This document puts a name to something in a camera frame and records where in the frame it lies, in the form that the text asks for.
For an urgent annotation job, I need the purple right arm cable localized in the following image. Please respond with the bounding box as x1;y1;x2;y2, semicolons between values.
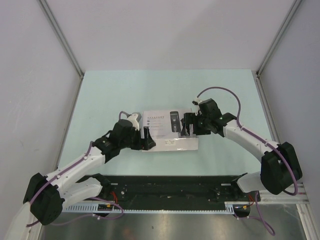
196;86;277;236

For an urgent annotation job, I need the white box with black tray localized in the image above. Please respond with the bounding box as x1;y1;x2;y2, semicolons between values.
142;108;199;152

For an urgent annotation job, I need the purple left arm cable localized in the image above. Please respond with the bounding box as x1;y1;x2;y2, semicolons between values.
26;111;125;228

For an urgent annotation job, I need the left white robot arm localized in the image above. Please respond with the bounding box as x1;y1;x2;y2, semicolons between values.
23;119;156;226

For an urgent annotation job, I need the aluminium frame rail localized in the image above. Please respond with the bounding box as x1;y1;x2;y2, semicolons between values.
224;183;309;209

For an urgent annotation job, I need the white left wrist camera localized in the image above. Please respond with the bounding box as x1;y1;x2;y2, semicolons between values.
126;112;142;131

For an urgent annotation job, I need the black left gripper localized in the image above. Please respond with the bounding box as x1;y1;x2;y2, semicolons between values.
119;126;156;151

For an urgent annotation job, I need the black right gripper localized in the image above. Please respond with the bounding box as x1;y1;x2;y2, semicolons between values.
180;112;211;136

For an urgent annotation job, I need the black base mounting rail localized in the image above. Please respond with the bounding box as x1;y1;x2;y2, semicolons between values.
94;175;260;212

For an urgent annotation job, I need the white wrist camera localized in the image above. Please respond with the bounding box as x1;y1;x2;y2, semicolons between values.
192;98;203;106
126;112;142;131

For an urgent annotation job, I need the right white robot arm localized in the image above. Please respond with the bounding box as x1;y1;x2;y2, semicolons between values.
181;98;303;201

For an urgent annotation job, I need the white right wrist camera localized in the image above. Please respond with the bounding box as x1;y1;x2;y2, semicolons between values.
192;98;203;106

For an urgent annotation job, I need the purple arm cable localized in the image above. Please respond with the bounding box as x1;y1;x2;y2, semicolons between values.
196;86;277;236
26;111;125;228

